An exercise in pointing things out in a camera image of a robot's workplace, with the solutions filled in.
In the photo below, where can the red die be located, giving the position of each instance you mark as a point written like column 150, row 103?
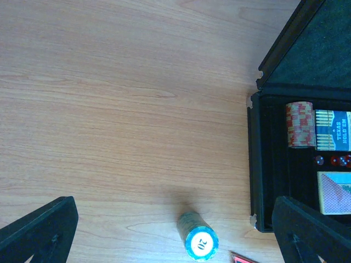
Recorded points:
column 319, row 160
column 345, row 161
column 335, row 161

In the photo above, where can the triangular all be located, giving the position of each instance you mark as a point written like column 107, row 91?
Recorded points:
column 237, row 258

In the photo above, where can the blue gold card deck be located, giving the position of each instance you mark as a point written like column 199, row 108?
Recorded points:
column 332, row 130

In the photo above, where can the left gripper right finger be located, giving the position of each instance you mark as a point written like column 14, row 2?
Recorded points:
column 305, row 235

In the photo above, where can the black poker set case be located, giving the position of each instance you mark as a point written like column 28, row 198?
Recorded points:
column 309, row 61

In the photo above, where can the red poker chip stack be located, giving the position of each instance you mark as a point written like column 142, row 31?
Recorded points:
column 300, row 124

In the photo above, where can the green poker chip stack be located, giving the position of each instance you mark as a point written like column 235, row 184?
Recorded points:
column 200, row 240

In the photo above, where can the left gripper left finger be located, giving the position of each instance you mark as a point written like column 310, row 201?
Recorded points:
column 44, row 235

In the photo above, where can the red back card deck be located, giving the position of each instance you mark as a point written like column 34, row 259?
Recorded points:
column 334, row 192

